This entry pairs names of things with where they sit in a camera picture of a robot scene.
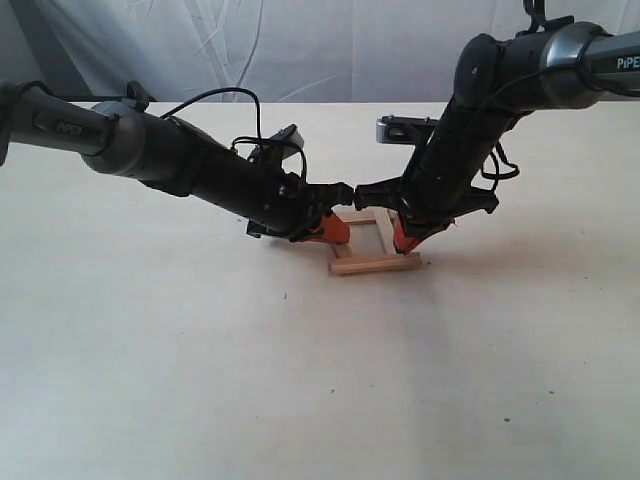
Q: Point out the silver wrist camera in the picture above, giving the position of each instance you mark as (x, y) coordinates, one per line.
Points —
(392, 129)
(280, 146)

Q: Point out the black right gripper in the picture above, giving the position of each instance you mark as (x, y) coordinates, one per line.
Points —
(436, 186)

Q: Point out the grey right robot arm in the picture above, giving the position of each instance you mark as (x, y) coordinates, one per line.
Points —
(496, 84)

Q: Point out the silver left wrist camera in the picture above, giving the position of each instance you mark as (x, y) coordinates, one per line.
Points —
(280, 146)

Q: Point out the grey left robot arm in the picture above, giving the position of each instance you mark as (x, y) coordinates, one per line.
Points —
(168, 154)

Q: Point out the light wood stick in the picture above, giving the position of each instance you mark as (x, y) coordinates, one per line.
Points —
(384, 220)
(341, 251)
(355, 265)
(357, 217)

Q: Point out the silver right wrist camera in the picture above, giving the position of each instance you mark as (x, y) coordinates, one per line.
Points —
(392, 129)

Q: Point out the white backdrop cloth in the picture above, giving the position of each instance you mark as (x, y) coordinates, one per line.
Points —
(284, 51)

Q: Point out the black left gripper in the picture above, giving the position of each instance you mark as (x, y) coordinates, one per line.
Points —
(280, 203)

